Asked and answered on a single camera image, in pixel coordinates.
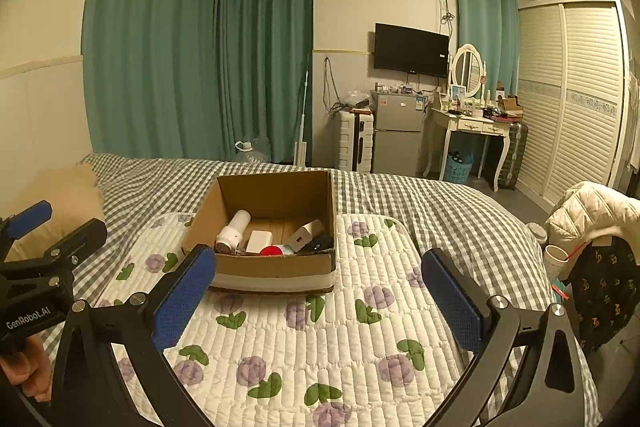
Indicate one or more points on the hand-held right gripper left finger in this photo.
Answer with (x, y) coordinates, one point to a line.
(182, 302)

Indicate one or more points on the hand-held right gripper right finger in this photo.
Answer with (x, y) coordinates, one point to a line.
(452, 307)

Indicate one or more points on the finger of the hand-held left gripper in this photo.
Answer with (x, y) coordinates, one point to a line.
(75, 237)
(30, 213)

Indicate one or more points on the white cylindrical bottle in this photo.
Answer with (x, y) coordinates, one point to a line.
(234, 232)

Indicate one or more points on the small white box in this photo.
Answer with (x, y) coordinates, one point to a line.
(305, 234)
(260, 241)

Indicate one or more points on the red cap bottle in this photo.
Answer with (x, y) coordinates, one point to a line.
(271, 251)

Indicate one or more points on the cardboard box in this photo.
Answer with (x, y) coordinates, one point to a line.
(270, 192)

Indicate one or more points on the small black case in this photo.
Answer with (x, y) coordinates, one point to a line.
(320, 243)

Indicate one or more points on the person's left hand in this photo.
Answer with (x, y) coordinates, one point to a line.
(27, 369)

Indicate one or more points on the tan pillow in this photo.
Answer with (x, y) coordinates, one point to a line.
(65, 192)

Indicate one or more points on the white paper cup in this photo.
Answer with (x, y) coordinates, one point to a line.
(555, 262)

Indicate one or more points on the floral quilted mat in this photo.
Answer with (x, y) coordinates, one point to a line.
(325, 337)

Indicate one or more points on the blue woven basket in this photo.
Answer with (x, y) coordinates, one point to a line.
(457, 169)

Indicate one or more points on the dark printed garment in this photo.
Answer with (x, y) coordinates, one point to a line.
(605, 297)

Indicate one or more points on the dark suitcase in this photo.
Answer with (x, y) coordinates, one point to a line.
(515, 154)

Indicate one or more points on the white puffer jacket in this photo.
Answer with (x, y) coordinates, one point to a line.
(585, 207)

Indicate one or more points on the clear water jug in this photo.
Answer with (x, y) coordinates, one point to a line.
(255, 152)

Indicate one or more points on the small grey fridge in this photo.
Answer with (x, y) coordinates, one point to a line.
(397, 137)

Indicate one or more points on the white dressing table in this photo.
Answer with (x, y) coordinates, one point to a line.
(470, 124)

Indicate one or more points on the white stick mop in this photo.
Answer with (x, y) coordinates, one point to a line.
(302, 152)

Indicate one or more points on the white ribbed suitcase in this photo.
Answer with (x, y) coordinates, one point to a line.
(350, 142)

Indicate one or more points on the wide green curtain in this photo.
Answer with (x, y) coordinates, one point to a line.
(150, 42)

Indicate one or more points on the small brown box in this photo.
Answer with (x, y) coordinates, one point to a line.
(510, 103)

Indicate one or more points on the clear plastic bag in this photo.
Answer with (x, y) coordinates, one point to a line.
(355, 99)

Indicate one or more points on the white louvered wardrobe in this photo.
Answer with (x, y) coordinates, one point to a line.
(575, 102)

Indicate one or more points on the oval vanity mirror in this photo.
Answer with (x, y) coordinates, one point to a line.
(467, 67)

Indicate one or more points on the green window curtain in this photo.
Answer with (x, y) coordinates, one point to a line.
(267, 57)

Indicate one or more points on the narrow green curtain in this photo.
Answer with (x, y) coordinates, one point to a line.
(487, 17)

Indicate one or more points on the small picture frame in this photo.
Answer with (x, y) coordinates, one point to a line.
(457, 92)

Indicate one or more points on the black wall television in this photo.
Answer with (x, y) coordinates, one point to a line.
(410, 49)

